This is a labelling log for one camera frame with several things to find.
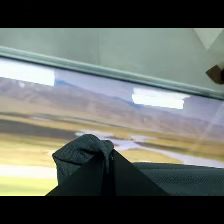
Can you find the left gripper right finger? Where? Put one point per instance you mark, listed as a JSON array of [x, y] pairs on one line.
[[133, 182]]

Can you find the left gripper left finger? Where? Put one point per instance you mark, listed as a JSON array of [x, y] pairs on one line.
[[87, 181]]

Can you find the dark grey garment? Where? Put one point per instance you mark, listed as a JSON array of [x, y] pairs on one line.
[[78, 150]]

